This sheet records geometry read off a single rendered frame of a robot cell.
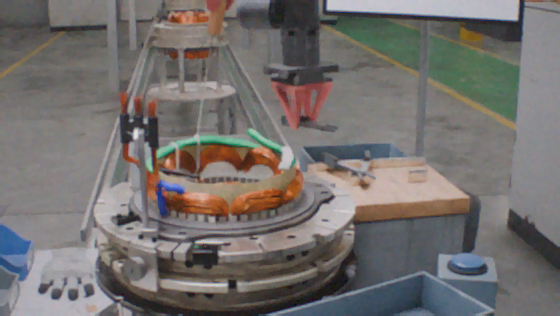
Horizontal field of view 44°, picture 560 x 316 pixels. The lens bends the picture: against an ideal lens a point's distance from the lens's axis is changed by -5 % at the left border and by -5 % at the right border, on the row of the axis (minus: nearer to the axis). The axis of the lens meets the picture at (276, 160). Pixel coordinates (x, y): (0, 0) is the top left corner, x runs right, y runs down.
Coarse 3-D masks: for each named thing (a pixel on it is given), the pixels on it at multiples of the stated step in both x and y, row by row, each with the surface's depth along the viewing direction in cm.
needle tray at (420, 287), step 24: (384, 288) 73; (408, 288) 75; (432, 288) 75; (288, 312) 68; (312, 312) 69; (336, 312) 71; (360, 312) 72; (384, 312) 74; (408, 312) 75; (432, 312) 75; (456, 312) 72; (480, 312) 68
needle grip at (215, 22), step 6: (222, 0) 80; (222, 6) 81; (210, 12) 82; (216, 12) 81; (222, 12) 82; (210, 18) 82; (216, 18) 82; (222, 18) 82; (210, 24) 82; (216, 24) 82; (222, 24) 83; (210, 30) 83; (216, 30) 83
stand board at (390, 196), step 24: (312, 168) 112; (384, 168) 113; (408, 168) 113; (360, 192) 101; (384, 192) 101; (408, 192) 101; (432, 192) 101; (456, 192) 101; (360, 216) 97; (384, 216) 97; (408, 216) 98
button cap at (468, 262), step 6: (456, 258) 84; (462, 258) 84; (468, 258) 84; (474, 258) 84; (480, 258) 84; (456, 264) 83; (462, 264) 83; (468, 264) 83; (474, 264) 82; (480, 264) 83; (468, 270) 82; (474, 270) 82
